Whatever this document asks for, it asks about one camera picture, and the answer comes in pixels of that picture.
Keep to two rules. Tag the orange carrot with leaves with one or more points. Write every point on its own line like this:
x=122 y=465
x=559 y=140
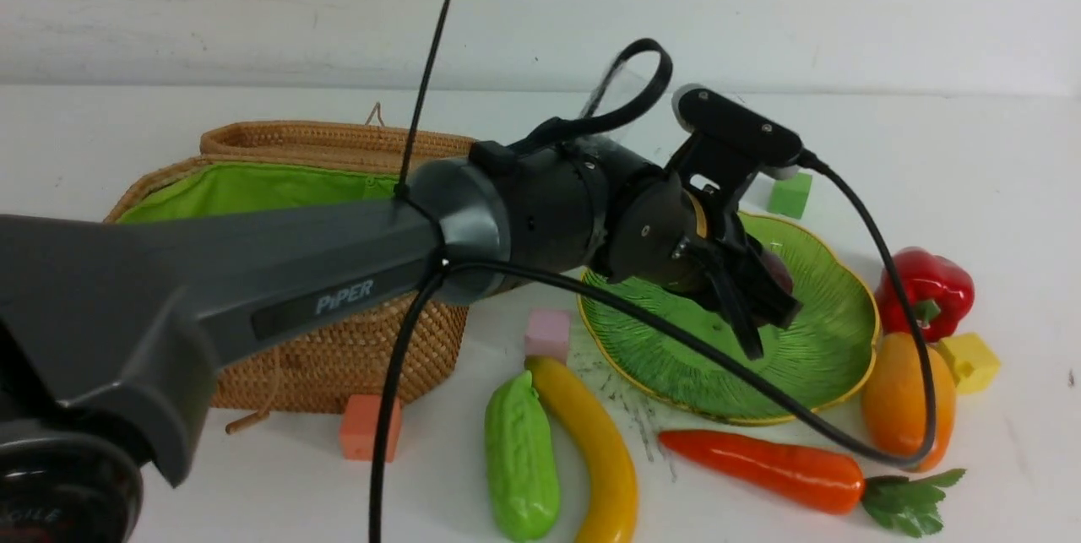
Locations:
x=826 y=481

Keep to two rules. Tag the green foam cube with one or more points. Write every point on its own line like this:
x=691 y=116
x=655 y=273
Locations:
x=789 y=198

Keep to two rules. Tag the woven rattan basket lid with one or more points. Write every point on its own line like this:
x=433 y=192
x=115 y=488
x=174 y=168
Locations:
x=369 y=148

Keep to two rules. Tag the green bitter gourd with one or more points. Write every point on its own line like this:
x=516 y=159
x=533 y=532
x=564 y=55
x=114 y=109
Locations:
x=521 y=470

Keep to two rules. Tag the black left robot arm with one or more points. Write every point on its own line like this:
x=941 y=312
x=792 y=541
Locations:
x=114 y=335

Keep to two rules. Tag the orange foam cube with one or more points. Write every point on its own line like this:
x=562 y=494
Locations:
x=358 y=427

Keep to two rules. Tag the green glass leaf plate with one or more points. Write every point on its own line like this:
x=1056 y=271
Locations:
x=822 y=359

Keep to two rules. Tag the dark purple mangosteen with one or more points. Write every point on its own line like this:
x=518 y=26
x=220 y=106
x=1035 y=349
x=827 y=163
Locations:
x=783 y=306

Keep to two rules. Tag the woven rattan basket green lining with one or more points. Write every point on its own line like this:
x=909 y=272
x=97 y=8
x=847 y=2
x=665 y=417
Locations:
x=320 y=371

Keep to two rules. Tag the black zip tie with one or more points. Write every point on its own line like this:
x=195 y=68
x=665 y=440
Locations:
x=401 y=186

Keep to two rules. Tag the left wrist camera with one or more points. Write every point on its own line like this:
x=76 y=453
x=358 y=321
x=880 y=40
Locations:
x=702 y=111

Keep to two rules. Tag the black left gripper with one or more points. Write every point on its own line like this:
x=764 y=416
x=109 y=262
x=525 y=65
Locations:
x=691 y=242

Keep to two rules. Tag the yellow banana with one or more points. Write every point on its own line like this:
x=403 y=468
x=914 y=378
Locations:
x=612 y=513

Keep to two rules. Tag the yellow foam cube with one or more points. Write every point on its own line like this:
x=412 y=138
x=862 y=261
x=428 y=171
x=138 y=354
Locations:
x=971 y=361

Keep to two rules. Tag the red bell pepper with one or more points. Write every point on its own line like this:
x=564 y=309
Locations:
x=940 y=292

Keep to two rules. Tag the orange yellow mango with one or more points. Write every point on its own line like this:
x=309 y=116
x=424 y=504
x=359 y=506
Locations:
x=893 y=405

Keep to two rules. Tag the pink foam cube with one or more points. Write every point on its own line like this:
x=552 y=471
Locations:
x=548 y=334

